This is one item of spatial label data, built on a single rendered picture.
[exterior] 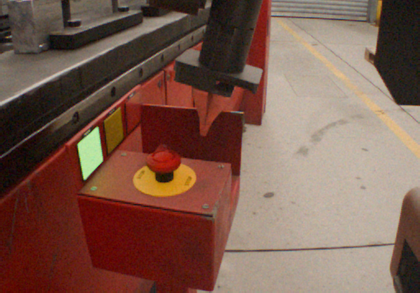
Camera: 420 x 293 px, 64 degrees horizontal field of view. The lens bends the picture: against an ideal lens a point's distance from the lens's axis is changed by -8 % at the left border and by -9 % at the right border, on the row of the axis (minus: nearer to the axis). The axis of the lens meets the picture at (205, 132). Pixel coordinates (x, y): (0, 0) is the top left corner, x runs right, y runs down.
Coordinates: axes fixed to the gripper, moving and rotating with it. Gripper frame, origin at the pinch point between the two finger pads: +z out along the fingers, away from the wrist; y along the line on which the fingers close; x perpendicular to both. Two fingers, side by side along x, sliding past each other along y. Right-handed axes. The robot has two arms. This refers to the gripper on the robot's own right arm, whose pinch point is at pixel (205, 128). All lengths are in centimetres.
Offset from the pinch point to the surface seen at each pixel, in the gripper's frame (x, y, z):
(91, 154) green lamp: 11.3, 10.7, 1.6
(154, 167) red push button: 11.6, 3.0, 0.2
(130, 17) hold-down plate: -34.4, 26.2, -3.6
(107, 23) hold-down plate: -23.5, 26.8, -4.0
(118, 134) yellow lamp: 4.1, 10.4, 2.4
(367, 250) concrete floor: -69, -68, 67
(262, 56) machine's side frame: -180, -4, 34
